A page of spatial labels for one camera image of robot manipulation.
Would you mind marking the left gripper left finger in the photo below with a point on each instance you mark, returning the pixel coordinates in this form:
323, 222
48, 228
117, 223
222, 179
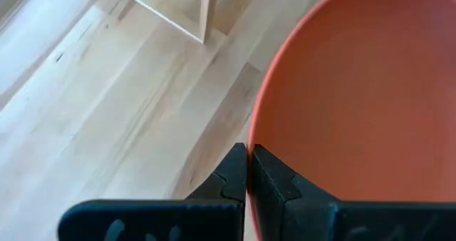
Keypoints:
221, 198

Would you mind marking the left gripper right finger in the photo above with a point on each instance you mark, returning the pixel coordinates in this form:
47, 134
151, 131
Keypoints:
281, 201

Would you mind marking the large orange bowl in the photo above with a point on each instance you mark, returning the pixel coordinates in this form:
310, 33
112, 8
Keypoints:
363, 98

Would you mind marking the wooden slatted shelf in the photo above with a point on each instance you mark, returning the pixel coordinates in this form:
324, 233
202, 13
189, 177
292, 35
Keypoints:
199, 23

